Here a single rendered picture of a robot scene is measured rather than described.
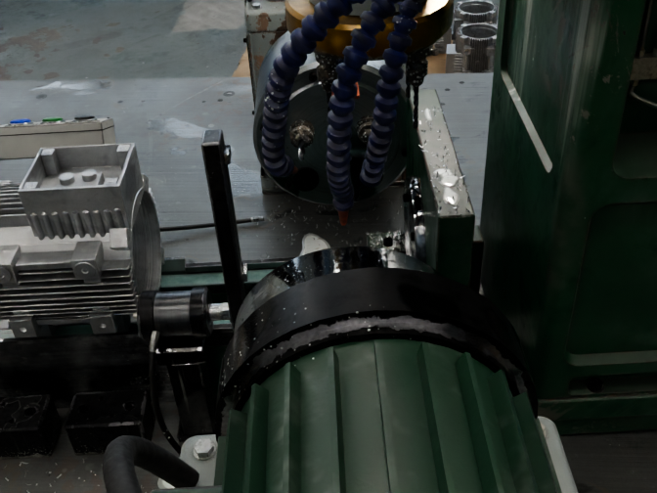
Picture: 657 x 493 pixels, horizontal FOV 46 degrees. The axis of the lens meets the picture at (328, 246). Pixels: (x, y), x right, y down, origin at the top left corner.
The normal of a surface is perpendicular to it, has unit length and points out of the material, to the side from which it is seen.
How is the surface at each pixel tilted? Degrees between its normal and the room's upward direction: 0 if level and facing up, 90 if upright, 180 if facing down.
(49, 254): 0
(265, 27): 90
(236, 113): 0
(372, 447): 5
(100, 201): 90
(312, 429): 23
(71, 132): 67
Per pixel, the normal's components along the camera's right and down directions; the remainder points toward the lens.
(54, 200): 0.02, 0.61
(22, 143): 0.01, 0.25
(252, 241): -0.05, -0.79
